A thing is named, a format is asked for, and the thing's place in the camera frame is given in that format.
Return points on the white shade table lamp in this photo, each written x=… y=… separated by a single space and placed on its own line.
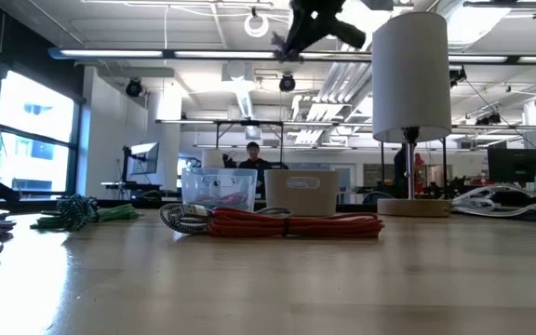
x=410 y=74

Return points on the black ceiling spotlight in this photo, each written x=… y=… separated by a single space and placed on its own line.
x=287 y=83
x=134 y=87

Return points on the black metal rack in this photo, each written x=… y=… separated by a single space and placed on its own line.
x=249 y=123

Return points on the clear plastic bin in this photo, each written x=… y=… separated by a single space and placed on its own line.
x=219 y=183

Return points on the beige plastic bin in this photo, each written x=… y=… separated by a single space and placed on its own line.
x=303 y=200

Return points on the long ceiling light bar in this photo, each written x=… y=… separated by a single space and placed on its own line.
x=110 y=53

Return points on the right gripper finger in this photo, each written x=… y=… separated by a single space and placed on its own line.
x=292 y=44
x=309 y=37

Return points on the black computer monitor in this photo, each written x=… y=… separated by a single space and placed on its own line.
x=517 y=165

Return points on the lit computer monitor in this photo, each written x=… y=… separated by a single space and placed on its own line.
x=144 y=158

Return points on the person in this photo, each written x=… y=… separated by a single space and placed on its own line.
x=252 y=151
x=419 y=172

